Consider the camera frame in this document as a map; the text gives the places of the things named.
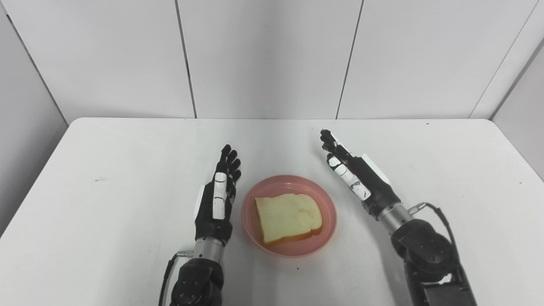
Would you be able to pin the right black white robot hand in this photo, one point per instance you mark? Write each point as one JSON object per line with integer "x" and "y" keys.
{"x": 361, "y": 178}

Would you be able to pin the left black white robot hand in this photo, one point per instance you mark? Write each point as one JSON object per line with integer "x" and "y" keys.
{"x": 216, "y": 204}

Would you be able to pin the pink round plate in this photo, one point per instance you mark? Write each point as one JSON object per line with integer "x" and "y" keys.
{"x": 327, "y": 225}

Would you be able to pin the slice of white bread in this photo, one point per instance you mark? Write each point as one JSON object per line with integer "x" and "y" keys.
{"x": 288, "y": 216}

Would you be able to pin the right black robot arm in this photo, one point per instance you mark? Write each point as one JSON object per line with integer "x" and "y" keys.
{"x": 425, "y": 255}

